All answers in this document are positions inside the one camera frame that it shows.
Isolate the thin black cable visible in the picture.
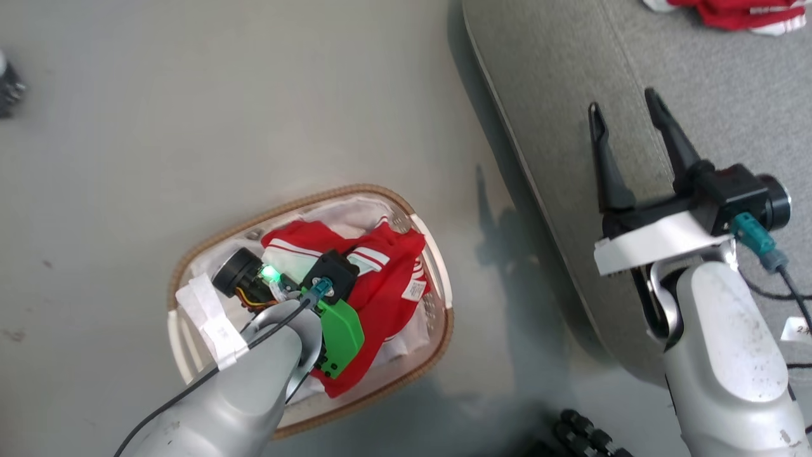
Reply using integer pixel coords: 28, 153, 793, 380
738, 274, 812, 303

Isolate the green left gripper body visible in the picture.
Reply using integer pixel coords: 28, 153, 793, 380
313, 297, 367, 380

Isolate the white tape strip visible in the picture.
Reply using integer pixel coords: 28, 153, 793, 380
175, 273, 249, 373

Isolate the grey fabric sofa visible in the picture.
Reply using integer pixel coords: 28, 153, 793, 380
462, 0, 812, 388

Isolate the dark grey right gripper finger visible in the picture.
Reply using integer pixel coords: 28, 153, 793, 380
645, 88, 715, 195
588, 102, 636, 214

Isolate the white laundry basket brown rim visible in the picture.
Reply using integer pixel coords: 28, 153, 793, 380
166, 184, 455, 440

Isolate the black corrugated conduit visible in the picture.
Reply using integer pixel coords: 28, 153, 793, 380
525, 409, 635, 457

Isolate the white paper label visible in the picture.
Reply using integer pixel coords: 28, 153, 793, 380
781, 315, 812, 345

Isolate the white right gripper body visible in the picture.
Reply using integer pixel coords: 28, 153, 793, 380
594, 192, 738, 277

